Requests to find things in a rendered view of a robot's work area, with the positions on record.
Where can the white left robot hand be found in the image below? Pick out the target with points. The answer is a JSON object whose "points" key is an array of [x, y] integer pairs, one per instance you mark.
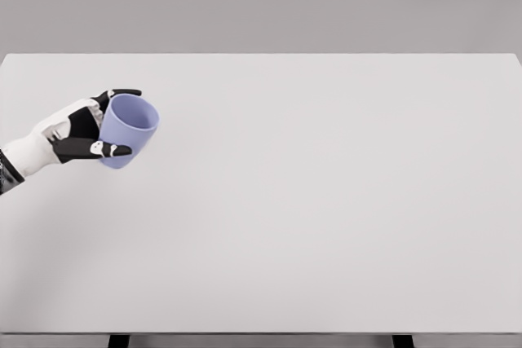
{"points": [[61, 126]]}

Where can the light blue plastic cup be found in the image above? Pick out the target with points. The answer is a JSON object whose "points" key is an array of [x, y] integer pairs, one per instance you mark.
{"points": [[128, 128]]}

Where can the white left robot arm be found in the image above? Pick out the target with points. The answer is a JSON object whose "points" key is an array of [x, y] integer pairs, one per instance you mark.
{"points": [[22, 156]]}

